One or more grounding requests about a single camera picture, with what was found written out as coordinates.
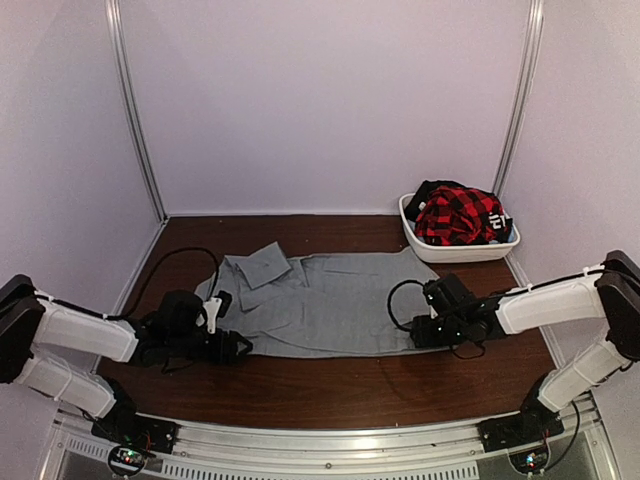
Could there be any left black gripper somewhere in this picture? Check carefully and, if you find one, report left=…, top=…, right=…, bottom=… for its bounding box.
left=168, top=328, right=253, bottom=365

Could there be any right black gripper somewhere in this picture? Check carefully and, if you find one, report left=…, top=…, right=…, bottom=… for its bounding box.
left=411, top=316, right=468, bottom=350

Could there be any grey long sleeve shirt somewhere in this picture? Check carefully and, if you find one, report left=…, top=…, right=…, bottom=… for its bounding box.
left=195, top=243, right=438, bottom=359

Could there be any white plastic basket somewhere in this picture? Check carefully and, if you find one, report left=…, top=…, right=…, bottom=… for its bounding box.
left=398, top=192, right=521, bottom=264

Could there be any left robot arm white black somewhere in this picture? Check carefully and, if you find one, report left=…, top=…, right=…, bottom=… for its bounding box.
left=1, top=274, right=253, bottom=444

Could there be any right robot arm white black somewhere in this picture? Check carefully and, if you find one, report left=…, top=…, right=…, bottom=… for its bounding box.
left=408, top=250, right=639, bottom=442

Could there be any red black plaid shirt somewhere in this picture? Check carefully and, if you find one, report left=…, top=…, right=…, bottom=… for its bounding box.
left=414, top=185, right=503, bottom=247

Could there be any black shirt in basket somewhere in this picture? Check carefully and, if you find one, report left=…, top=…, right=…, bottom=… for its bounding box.
left=403, top=179, right=516, bottom=246

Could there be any left circuit board with leds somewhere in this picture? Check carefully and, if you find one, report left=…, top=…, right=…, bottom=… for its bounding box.
left=107, top=446, right=148, bottom=476

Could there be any circuit board with leds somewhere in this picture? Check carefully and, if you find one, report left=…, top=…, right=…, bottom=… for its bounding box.
left=107, top=446, right=148, bottom=476
left=509, top=447, right=550, bottom=476

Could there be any right circuit board with leds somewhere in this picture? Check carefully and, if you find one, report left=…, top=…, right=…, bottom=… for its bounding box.
left=509, top=447, right=550, bottom=476

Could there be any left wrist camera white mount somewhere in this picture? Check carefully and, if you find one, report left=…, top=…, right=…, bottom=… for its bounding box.
left=196, top=291, right=233, bottom=335

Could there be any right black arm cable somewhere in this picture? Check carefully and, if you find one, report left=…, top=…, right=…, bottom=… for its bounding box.
left=387, top=278, right=486, bottom=360

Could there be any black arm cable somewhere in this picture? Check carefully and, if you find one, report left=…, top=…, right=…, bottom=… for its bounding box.
left=34, top=247, right=221, bottom=324
left=387, top=278, right=486, bottom=360

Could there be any front aluminium rail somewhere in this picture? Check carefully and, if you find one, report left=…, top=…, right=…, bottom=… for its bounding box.
left=36, top=397, right=621, bottom=479

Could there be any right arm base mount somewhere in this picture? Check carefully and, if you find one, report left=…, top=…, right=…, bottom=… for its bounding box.
left=477, top=412, right=564, bottom=453

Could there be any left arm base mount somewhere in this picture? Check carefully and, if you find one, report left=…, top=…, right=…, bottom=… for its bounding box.
left=91, top=406, right=178, bottom=454

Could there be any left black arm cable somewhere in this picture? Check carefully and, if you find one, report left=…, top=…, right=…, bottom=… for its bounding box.
left=34, top=247, right=221, bottom=324

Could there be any right aluminium frame post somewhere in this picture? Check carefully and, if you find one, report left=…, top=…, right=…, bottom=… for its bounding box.
left=492, top=0, right=544, bottom=197

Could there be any aluminium frame post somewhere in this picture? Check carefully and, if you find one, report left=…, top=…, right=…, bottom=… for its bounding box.
left=492, top=0, right=544, bottom=197
left=104, top=0, right=168, bottom=223

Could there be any left aluminium frame post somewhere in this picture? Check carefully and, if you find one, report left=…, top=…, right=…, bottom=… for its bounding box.
left=104, top=0, right=168, bottom=223

